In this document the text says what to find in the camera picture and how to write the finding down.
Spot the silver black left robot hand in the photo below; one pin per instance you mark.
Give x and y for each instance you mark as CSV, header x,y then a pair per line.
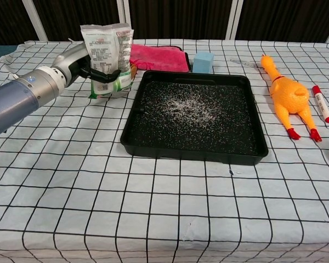
x,y
71,60

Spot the white green snack bag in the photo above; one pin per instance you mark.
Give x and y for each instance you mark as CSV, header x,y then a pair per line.
x,y
104,49

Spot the black square plastic tray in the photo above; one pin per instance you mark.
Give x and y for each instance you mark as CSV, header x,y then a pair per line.
x,y
142,142

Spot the pink folded towel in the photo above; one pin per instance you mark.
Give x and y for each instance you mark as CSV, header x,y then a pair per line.
x,y
159,57

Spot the scattered white grains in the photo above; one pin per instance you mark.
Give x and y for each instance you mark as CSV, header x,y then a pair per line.
x,y
181,105

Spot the light blue foam block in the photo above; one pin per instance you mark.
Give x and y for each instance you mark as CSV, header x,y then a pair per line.
x,y
203,63

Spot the white black checked tablecloth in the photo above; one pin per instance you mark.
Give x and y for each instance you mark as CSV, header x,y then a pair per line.
x,y
153,208

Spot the yellow rubber chicken toy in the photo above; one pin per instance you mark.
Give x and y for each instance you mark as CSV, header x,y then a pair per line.
x,y
288,96

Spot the red white marker pen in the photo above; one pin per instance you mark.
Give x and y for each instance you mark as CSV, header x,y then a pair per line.
x,y
321,104

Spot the white upright frame post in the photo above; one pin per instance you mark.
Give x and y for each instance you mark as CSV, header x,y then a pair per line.
x,y
126,13
233,19

